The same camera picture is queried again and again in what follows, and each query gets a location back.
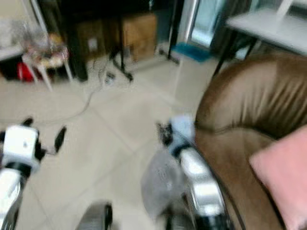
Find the blue floor mat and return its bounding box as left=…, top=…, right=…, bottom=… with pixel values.
left=172, top=42, right=213, bottom=63

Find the brown leather sofa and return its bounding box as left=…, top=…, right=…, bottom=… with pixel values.
left=189, top=52, right=307, bottom=230

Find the pink pillow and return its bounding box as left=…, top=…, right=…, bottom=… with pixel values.
left=249, top=124, right=307, bottom=230

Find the red box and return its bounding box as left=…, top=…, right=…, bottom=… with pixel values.
left=16, top=62, right=43, bottom=82

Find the small white stool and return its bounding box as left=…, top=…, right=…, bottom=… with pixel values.
left=22, top=48, right=75, bottom=92

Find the white power strip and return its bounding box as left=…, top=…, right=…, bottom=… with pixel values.
left=104, top=71, right=117, bottom=87

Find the basket of wrapped items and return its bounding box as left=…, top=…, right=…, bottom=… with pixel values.
left=22, top=20, right=71, bottom=68

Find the black tripod stand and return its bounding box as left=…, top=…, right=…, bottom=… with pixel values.
left=107, top=14, right=133, bottom=83

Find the grey robot foot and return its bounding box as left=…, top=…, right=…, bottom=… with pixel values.
left=76, top=201, right=114, bottom=230

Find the large cardboard box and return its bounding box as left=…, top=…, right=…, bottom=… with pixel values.
left=121, top=13, right=159, bottom=62

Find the tall black stand pole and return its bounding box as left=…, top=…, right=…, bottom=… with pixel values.
left=165, top=0, right=184, bottom=64

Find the small dark cardboard box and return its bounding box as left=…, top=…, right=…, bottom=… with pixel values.
left=77, top=20, right=107, bottom=59

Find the glass door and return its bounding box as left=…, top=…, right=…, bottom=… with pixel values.
left=183, top=0, right=233, bottom=48

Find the white table with black legs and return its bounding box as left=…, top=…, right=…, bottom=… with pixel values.
left=212, top=7, right=307, bottom=78

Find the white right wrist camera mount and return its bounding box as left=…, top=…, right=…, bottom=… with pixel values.
left=169, top=114, right=196, bottom=146

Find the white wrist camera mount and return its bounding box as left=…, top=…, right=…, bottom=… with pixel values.
left=2, top=125, right=41, bottom=166
left=169, top=114, right=196, bottom=146

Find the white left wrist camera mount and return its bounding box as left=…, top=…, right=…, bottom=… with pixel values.
left=2, top=125, right=41, bottom=166

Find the grey floor cable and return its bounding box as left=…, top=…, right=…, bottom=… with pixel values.
left=0, top=60, right=117, bottom=129

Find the black cabinet post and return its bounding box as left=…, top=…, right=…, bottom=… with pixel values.
left=62, top=0, right=89, bottom=82

